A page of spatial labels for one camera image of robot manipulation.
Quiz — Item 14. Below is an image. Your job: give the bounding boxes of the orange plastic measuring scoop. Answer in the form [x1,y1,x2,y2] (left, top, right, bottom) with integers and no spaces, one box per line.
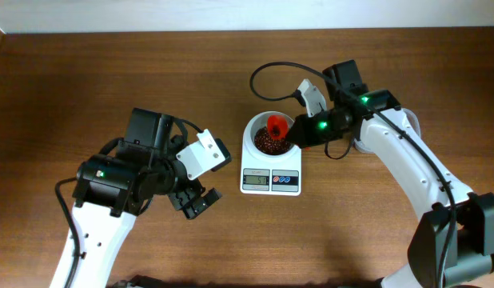
[267,114,309,150]

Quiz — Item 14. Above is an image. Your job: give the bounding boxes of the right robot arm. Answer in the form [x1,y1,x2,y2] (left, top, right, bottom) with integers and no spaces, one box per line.
[285,61,494,287]

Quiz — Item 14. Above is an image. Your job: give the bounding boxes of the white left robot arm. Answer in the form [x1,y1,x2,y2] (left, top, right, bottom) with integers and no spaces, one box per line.
[50,108,231,287]

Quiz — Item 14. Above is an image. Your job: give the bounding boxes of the white digital kitchen scale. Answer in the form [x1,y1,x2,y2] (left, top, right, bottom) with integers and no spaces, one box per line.
[240,117,302,196]

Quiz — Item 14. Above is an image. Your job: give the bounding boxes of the red beans in bowl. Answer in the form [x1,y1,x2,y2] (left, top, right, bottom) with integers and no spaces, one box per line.
[254,127,292,156]

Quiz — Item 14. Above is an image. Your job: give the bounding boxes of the white round bowl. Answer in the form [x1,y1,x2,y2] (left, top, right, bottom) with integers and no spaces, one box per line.
[244,111,295,156]

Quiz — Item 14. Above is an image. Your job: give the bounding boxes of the clear plastic container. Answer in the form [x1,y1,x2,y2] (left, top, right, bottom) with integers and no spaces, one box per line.
[353,108,421,154]

